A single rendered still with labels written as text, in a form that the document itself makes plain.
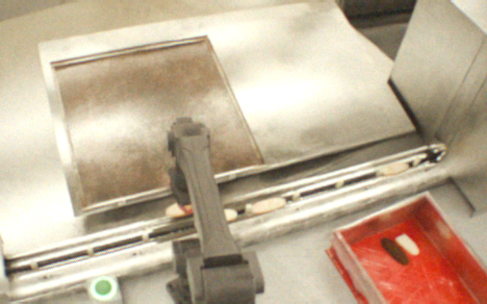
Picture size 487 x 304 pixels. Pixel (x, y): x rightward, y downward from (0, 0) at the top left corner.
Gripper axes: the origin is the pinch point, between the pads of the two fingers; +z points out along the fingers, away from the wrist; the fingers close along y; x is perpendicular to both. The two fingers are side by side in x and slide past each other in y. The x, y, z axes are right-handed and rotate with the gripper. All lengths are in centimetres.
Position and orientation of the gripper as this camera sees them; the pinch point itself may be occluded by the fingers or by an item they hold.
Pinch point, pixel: (186, 205)
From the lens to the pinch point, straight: 127.2
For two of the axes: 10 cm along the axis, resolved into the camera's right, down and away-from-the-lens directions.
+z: -1.0, 6.5, 7.6
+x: -9.2, 2.2, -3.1
